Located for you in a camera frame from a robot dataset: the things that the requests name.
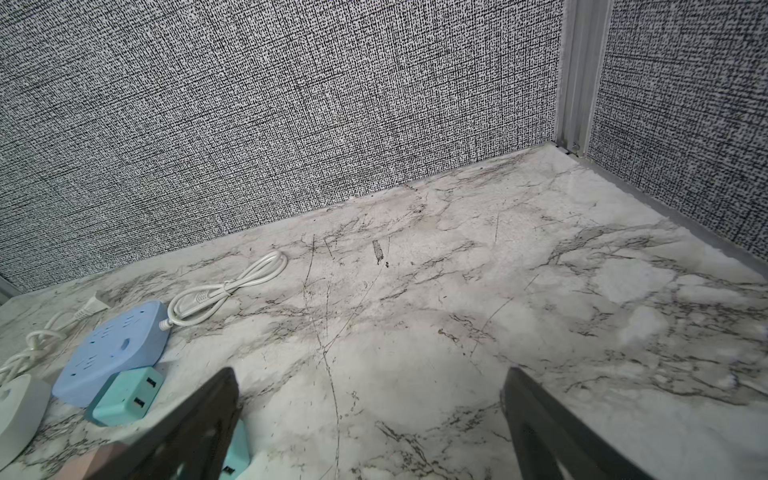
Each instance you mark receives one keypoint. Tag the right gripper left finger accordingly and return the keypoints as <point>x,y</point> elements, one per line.
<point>191,442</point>

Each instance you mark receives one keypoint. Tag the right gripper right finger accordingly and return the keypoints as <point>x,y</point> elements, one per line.
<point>549,440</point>

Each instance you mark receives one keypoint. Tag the teal adapter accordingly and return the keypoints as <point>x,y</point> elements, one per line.
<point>125,397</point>
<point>237,458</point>

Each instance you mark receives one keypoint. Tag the pink plug adapter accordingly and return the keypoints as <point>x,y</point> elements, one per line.
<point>83,466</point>

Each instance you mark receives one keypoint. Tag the blue square power strip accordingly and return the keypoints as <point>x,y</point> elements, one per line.
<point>130,340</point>

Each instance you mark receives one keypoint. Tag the white square power strip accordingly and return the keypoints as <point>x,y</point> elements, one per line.
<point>24,401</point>

